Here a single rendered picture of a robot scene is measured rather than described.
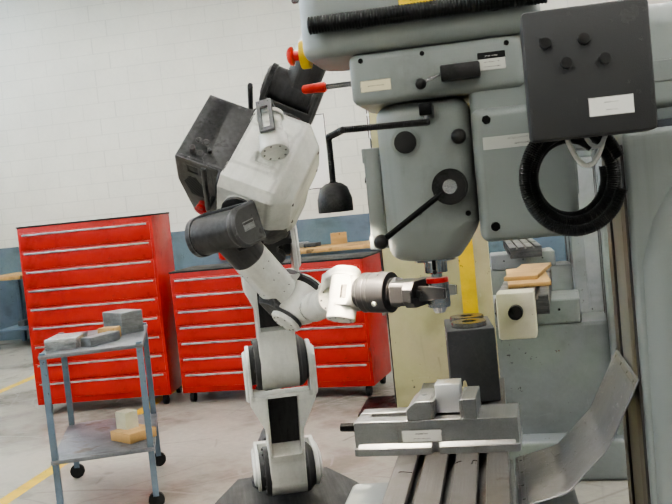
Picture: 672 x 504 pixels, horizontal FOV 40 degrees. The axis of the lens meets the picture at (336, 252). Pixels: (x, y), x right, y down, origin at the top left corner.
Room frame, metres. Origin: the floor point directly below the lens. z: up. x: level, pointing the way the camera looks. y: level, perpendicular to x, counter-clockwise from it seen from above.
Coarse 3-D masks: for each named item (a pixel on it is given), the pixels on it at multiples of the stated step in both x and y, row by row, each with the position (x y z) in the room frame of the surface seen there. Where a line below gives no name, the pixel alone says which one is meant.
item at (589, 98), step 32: (640, 0) 1.47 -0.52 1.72; (544, 32) 1.49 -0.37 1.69; (576, 32) 1.48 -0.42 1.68; (608, 32) 1.48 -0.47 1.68; (640, 32) 1.47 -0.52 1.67; (544, 64) 1.49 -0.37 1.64; (576, 64) 1.48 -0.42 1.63; (608, 64) 1.48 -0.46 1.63; (640, 64) 1.47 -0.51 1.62; (544, 96) 1.49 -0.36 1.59; (576, 96) 1.49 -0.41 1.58; (608, 96) 1.48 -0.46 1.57; (640, 96) 1.47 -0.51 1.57; (544, 128) 1.50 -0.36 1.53; (576, 128) 1.49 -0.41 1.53; (608, 128) 1.48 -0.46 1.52; (640, 128) 1.47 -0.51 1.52
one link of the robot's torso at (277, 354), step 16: (256, 304) 2.46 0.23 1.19; (256, 320) 2.46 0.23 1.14; (272, 320) 2.52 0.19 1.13; (256, 336) 2.55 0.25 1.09; (272, 336) 2.46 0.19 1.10; (288, 336) 2.47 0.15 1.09; (256, 352) 2.46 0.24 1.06; (272, 352) 2.46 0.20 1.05; (288, 352) 2.46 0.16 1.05; (304, 352) 2.48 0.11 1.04; (256, 368) 2.45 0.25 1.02; (272, 368) 2.45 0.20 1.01; (288, 368) 2.46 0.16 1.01; (304, 368) 2.47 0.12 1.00; (256, 384) 2.50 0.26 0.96; (272, 384) 2.47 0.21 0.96; (288, 384) 2.49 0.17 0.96
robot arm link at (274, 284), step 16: (272, 256) 2.18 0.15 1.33; (240, 272) 2.15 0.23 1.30; (256, 272) 2.14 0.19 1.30; (272, 272) 2.17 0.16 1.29; (288, 272) 2.24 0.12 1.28; (256, 288) 2.19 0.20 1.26; (272, 288) 2.18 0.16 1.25; (288, 288) 2.21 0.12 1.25; (272, 304) 2.20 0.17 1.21; (288, 320) 2.19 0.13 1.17
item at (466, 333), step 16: (448, 320) 2.46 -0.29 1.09; (464, 320) 2.35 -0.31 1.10; (480, 320) 2.32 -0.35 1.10; (448, 336) 2.28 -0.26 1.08; (464, 336) 2.28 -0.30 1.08; (480, 336) 2.27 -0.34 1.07; (448, 352) 2.30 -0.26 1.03; (464, 352) 2.28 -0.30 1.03; (480, 352) 2.27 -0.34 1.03; (496, 352) 2.27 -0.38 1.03; (448, 368) 2.49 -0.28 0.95; (464, 368) 2.28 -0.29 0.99; (480, 368) 2.27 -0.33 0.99; (496, 368) 2.27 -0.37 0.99; (480, 384) 2.28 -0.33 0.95; (496, 384) 2.27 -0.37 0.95; (496, 400) 2.27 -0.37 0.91
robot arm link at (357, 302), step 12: (336, 276) 2.01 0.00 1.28; (348, 276) 1.99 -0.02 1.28; (360, 276) 1.97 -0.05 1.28; (336, 288) 2.00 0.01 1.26; (348, 288) 1.98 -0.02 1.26; (360, 288) 1.95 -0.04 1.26; (336, 300) 1.99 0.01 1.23; (348, 300) 1.97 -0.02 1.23; (360, 300) 1.95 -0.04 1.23; (336, 312) 1.98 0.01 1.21; (348, 312) 1.98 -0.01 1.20; (372, 312) 1.97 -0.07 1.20
